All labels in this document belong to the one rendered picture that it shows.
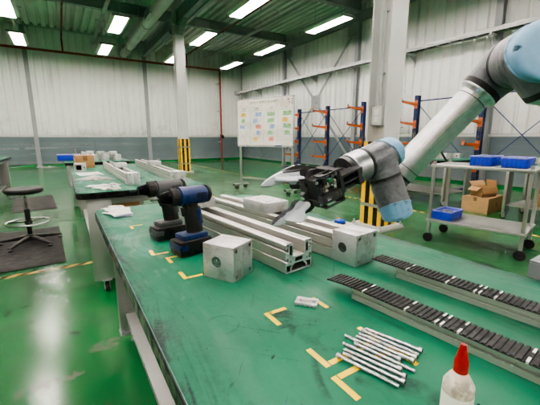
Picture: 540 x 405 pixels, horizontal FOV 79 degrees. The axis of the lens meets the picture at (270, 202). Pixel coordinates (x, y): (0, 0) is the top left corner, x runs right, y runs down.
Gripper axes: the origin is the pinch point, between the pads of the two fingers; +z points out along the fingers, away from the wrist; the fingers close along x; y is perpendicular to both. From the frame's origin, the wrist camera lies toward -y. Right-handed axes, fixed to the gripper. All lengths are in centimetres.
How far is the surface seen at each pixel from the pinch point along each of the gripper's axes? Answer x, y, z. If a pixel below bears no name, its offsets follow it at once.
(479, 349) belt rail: 28.1, 31.8, -16.5
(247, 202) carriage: 20, -60, -19
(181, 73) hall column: -105, -1026, -308
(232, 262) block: 17.0, -15.6, 7.0
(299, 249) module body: 24.0, -17.0, -13.5
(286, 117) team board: 55, -505, -323
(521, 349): 26.8, 36.7, -19.7
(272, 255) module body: 24.0, -20.9, -6.3
